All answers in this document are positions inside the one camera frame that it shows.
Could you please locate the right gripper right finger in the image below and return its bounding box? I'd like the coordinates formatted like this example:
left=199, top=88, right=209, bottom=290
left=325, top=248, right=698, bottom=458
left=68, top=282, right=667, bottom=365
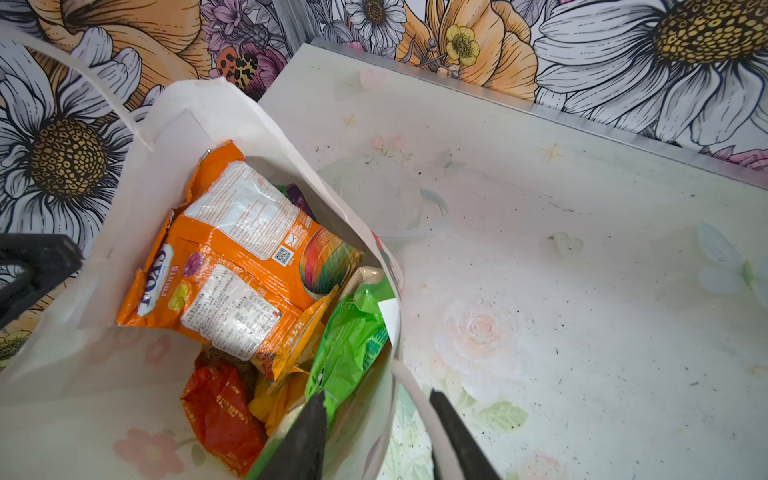
left=429, top=390, right=501, bottom=480

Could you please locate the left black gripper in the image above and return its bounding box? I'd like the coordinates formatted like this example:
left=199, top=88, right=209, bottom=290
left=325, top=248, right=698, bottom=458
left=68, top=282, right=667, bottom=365
left=1, top=233, right=83, bottom=328

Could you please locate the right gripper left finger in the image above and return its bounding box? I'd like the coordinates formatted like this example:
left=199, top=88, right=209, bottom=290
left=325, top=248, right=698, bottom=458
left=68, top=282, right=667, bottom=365
left=256, top=392, right=328, bottom=479

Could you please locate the small red snack packet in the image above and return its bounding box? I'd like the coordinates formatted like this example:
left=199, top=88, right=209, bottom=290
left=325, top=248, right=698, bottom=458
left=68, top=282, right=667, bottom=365
left=180, top=345, right=268, bottom=478

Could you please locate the green Lays chips bag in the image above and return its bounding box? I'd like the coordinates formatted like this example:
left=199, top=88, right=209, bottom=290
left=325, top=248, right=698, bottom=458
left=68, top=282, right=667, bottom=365
left=245, top=275, right=397, bottom=480

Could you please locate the white paper gift bag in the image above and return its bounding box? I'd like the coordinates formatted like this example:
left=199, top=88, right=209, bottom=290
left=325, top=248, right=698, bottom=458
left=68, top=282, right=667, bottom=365
left=0, top=23, right=469, bottom=480

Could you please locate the orange white snack bag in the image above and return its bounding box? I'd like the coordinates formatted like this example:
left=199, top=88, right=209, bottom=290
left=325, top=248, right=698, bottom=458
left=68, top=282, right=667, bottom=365
left=117, top=142, right=363, bottom=381

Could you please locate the yellow mango snack bag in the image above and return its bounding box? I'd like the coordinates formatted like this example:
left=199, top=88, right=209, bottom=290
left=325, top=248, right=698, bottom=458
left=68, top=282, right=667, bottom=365
left=248, top=370, right=309, bottom=436

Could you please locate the purple snack bag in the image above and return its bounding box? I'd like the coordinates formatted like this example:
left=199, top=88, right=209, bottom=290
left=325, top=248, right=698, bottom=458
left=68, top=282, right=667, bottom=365
left=284, top=184, right=316, bottom=220

